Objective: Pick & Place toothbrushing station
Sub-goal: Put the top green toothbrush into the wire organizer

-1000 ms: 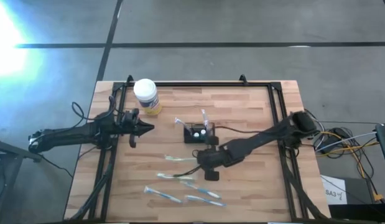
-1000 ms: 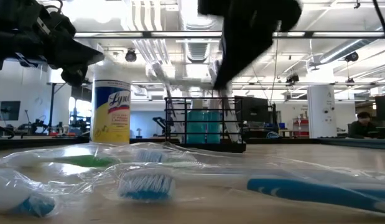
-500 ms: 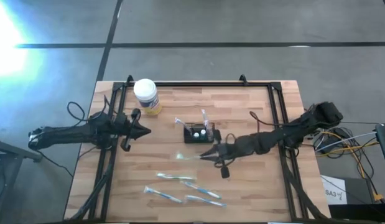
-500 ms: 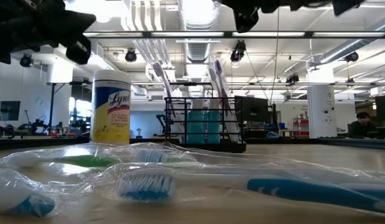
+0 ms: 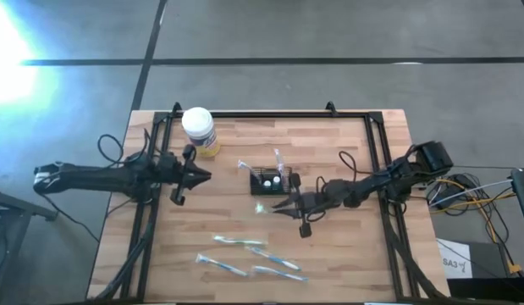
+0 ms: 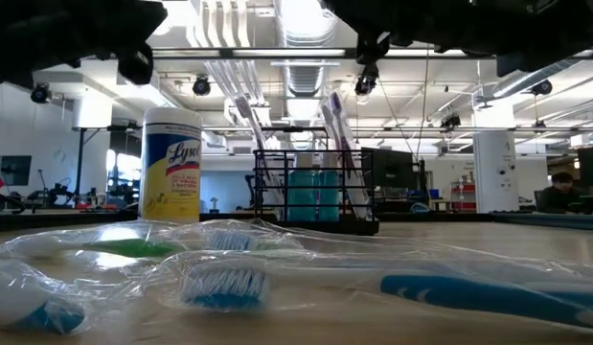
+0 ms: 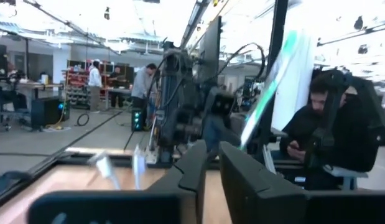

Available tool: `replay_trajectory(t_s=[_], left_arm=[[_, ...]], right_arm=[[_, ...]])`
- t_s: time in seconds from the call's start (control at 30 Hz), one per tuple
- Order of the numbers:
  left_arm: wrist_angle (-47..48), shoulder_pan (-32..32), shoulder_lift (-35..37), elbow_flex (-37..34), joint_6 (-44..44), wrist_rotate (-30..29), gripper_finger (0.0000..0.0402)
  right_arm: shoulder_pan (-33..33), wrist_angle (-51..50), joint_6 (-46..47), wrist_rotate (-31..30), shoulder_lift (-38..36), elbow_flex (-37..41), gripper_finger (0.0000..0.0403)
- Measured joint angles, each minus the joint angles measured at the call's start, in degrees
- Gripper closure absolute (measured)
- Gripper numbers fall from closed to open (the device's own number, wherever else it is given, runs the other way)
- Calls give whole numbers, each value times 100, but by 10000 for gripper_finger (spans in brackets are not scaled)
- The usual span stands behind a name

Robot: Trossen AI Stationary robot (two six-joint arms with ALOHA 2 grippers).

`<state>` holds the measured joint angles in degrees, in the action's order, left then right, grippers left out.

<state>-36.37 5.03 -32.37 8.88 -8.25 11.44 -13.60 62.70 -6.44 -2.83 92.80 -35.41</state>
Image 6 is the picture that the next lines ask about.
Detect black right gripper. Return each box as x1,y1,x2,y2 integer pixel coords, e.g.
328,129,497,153
320,0,517,66

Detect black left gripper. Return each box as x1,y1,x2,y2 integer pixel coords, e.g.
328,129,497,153
32,0,169,86

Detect grey toothbrush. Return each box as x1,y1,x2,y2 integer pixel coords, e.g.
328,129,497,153
232,94,285,217

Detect teal mouthwash bottle white cap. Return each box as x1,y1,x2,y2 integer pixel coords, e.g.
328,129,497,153
318,152,341,222
286,152,319,222

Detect green toothbrush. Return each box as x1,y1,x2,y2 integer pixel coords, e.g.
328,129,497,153
0,224,307,260

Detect blue toothbrush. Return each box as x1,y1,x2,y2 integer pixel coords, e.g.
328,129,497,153
0,257,144,336
180,219,593,279
142,251,593,332

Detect black ceiling spotlight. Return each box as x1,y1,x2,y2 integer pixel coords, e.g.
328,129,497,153
30,83,52,104
192,75,213,97
439,113,463,131
531,79,554,97

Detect Lysol wipes canister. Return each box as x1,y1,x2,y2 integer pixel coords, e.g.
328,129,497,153
138,105,204,224

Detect white pillar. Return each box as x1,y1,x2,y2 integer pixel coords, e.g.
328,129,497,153
472,129,520,215

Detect red storage shelf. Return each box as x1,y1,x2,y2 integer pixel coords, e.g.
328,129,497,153
449,180,477,213

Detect person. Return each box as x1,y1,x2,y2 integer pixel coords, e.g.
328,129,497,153
535,172,589,215

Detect black hanging camera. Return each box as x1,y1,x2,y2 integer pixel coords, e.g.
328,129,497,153
354,64,380,97

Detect ribbed silver air duct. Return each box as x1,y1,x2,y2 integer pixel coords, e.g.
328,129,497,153
275,0,340,150

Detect thin black hanging cable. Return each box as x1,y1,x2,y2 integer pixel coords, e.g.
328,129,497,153
414,47,432,162

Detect black post stand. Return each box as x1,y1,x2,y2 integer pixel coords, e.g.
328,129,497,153
71,125,134,208

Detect dark wall screen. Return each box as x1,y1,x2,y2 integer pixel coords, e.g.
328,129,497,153
0,154,33,187

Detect black wire caddy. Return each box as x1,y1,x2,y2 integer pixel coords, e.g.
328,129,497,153
251,125,381,237

